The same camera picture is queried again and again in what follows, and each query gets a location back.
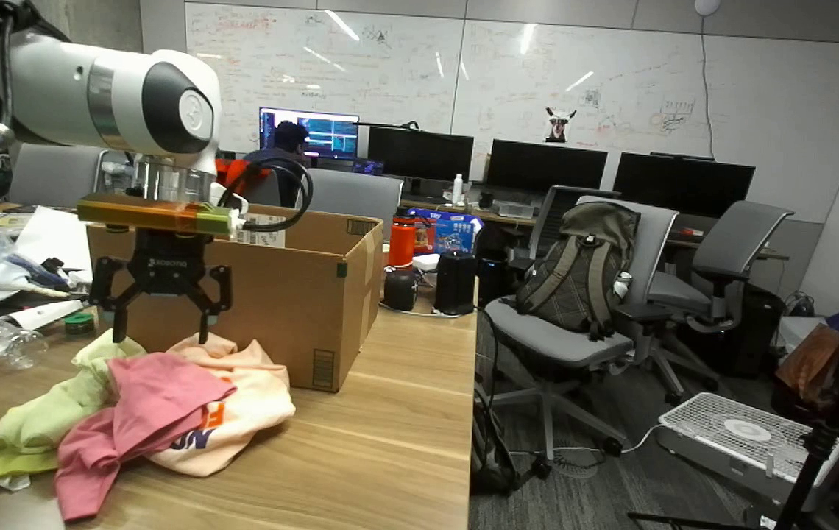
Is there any tall black box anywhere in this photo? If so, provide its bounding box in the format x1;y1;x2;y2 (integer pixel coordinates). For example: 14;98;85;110
432;251;480;318

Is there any orange brown bag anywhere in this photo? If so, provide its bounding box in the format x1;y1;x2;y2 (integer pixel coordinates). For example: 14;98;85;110
775;322;839;401

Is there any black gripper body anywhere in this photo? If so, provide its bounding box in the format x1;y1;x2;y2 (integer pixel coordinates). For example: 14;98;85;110
125;231;212;297

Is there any small black speaker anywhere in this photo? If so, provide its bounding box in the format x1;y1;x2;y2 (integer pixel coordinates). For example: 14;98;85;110
384;268;418;316

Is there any light grey office chair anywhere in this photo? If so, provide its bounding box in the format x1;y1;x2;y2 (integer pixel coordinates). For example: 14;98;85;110
480;192;684;482

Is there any wide black computer monitor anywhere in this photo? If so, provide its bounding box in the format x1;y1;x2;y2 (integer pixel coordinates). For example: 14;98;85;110
366;126;477;189

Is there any wrist camera with orange mount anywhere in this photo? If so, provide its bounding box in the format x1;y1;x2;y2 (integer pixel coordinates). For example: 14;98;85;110
75;192;245;240

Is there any orange red object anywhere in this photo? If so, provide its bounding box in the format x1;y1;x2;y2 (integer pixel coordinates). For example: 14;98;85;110
212;153;278;201

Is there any open cardboard box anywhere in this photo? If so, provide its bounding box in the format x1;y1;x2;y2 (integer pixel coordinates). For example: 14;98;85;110
84;207;387;396

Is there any pink shirt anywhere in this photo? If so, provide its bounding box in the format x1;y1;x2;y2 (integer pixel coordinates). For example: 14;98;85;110
51;351;240;524

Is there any peach printed shirt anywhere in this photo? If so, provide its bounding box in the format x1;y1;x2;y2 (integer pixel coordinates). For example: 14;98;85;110
148;334;300;481

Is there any white paper pile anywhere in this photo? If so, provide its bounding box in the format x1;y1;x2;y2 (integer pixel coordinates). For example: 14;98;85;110
7;204;98;297

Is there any blue printed box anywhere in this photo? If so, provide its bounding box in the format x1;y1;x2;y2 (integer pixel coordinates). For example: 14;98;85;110
407;204;487;259

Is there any grey mesh office chair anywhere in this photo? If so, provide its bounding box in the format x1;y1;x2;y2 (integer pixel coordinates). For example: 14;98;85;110
636;201;796;406

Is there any small dark figurine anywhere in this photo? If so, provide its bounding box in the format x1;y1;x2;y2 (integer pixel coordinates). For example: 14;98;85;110
541;104;580;147

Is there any light green towel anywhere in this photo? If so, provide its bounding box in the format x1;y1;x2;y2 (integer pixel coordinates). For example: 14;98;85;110
0;326;150;493

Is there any dark grey chair back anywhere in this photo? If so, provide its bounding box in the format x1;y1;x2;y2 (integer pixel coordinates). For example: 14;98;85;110
527;182;619;265

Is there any monitor with blue screen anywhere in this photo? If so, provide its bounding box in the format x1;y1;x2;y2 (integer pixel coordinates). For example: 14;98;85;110
256;104;366;172

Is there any white wall whiteboard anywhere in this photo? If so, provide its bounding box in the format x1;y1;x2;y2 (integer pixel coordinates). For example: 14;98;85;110
182;0;839;225

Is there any olive grey backpack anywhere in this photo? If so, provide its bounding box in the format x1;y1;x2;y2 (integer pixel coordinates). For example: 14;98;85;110
513;201;641;343

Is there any red bottle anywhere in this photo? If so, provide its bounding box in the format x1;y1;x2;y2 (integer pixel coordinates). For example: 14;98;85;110
387;215;421;272

